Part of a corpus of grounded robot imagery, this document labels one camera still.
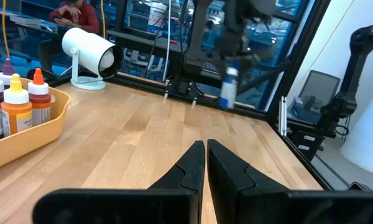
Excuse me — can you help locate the silver corner bracket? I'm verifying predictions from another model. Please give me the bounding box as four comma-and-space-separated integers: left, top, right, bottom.
278, 95, 288, 137

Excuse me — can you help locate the person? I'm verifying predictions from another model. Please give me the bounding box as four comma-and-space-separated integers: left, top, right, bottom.
37, 0, 101, 75

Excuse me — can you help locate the yellow extension cord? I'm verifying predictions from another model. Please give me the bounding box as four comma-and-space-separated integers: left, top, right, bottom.
1, 0, 12, 62

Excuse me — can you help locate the large red food coloring bottle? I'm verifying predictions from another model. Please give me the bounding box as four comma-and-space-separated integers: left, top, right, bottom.
27, 68, 52, 127

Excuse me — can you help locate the grey office chair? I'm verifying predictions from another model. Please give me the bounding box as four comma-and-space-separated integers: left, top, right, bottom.
290, 70, 342, 124

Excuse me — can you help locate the large yellow food coloring bottle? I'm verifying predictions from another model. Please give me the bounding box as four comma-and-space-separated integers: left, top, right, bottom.
1, 73, 34, 138

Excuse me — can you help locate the yellow plastic bin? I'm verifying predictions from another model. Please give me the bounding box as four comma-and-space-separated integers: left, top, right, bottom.
0, 76, 71, 174

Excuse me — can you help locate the white cable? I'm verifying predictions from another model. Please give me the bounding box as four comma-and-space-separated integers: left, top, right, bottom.
162, 0, 173, 83

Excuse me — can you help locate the white bucket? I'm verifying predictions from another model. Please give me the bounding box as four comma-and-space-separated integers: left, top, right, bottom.
147, 1, 169, 28

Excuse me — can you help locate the white spotlight lamp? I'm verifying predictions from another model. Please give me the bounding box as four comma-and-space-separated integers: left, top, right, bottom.
61, 27, 124, 91

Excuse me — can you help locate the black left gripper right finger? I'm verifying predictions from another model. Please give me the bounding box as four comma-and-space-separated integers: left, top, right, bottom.
207, 139, 373, 224

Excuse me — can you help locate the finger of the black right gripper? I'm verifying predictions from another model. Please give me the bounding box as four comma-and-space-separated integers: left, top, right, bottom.
239, 55, 257, 82
217, 55, 229, 78

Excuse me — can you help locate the short yellow cable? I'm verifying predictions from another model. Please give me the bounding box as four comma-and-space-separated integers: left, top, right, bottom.
99, 0, 107, 40

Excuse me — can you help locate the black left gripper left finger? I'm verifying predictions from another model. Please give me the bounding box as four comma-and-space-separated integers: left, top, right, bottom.
32, 140, 206, 224

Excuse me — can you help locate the large purple food coloring bottle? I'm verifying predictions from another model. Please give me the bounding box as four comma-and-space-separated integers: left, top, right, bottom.
0, 58, 16, 86

